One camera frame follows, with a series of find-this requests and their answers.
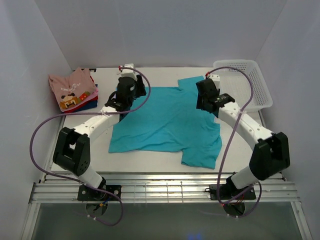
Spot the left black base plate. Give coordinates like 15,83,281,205
77,185,122,202

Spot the beige folded t-shirt with print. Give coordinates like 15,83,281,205
48,67,96,112

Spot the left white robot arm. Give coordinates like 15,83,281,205
53,73,147,200

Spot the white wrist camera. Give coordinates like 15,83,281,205
205,72,221,90
117,63,137,81

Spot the pink folded t-shirt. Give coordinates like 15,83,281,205
77,86,99,104

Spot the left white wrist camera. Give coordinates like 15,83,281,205
117,63,137,81

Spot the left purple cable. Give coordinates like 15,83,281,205
29,65,151,227

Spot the blue folded t-shirt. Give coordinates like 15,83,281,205
69,84,100,113

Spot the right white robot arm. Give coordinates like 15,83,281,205
196,78,291,199

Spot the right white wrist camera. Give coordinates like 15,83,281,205
205,72,221,90

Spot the aluminium rail frame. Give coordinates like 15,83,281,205
23,109,313,240

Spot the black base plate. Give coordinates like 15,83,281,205
77,185,122,202
204,184,256,201

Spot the white plastic basket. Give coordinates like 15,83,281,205
213,59,273,112

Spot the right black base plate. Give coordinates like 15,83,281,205
204,184,256,201

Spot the teal t-shirt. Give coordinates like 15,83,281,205
108,76,222,169

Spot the red folded t-shirt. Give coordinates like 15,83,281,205
63,74,99,115

